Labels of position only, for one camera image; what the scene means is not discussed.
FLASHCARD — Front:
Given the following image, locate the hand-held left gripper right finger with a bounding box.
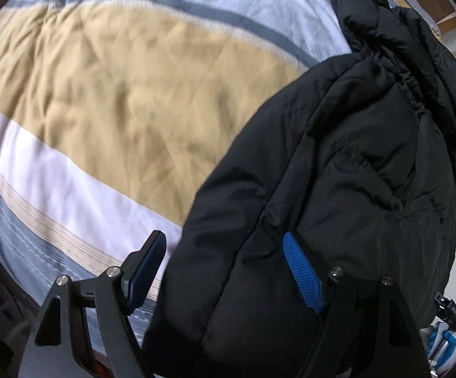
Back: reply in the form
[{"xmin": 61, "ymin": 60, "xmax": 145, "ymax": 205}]
[{"xmin": 282, "ymin": 231, "xmax": 429, "ymax": 378}]

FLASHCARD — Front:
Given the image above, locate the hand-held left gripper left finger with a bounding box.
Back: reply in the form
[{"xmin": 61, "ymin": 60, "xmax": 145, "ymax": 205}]
[{"xmin": 17, "ymin": 230, "xmax": 168, "ymax": 378}]

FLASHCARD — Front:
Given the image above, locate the black puffer jacket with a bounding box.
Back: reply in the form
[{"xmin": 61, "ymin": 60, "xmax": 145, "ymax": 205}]
[{"xmin": 141, "ymin": 0, "xmax": 456, "ymax": 378}]

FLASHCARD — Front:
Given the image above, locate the striped duvet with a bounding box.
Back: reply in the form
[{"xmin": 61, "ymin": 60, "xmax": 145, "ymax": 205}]
[{"xmin": 0, "ymin": 0, "xmax": 439, "ymax": 325}]

